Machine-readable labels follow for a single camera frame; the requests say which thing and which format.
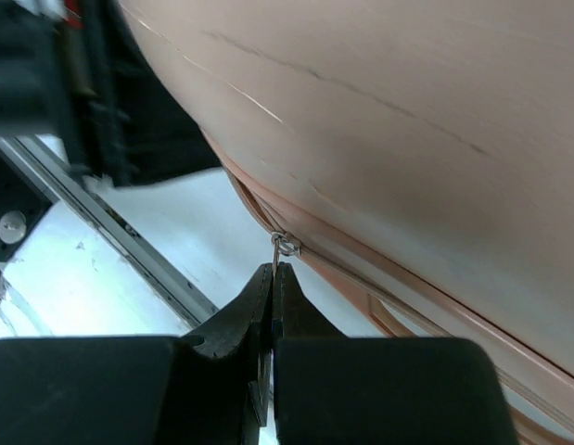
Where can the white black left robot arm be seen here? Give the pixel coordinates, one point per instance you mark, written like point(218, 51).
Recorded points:
point(72, 69)

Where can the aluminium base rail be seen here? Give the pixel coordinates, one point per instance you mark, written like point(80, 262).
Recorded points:
point(41, 165)

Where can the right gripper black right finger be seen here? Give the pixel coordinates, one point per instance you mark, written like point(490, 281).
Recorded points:
point(333, 389)

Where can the pink hard-shell suitcase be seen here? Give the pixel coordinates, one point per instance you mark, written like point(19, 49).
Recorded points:
point(420, 154)

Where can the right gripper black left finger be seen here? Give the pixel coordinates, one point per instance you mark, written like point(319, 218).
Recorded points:
point(207, 387)

